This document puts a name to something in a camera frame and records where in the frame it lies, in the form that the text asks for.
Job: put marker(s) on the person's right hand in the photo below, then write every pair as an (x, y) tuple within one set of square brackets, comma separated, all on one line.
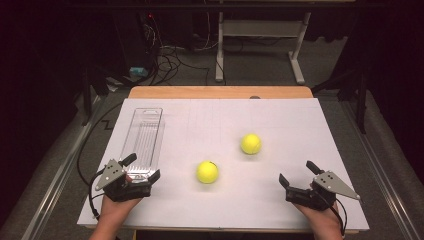
[(321, 220)]

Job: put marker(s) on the teal small box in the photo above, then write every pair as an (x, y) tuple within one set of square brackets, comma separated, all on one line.
[(138, 71)]

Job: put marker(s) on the yellow tennis ball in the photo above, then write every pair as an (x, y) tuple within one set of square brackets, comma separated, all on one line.
[(250, 144), (207, 172)]

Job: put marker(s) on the clear plastic tray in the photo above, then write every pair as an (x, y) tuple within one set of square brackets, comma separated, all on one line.
[(144, 141)]

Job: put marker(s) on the black tripod stand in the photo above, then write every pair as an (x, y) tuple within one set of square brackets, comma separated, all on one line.
[(346, 86), (91, 90)]

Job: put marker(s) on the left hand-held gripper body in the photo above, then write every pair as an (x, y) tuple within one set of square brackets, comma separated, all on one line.
[(128, 190)]

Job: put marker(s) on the white metal stand frame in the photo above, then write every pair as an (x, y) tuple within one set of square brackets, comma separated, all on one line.
[(260, 40)]

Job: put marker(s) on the white table mat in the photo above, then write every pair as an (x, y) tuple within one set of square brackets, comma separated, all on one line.
[(233, 166)]

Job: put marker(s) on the person's left hand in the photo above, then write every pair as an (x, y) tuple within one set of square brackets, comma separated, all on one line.
[(115, 210)]

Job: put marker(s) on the dark equipment rack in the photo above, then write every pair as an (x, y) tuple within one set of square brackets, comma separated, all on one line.
[(133, 40)]

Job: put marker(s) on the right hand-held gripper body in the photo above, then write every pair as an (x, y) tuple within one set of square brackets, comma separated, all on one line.
[(320, 193)]

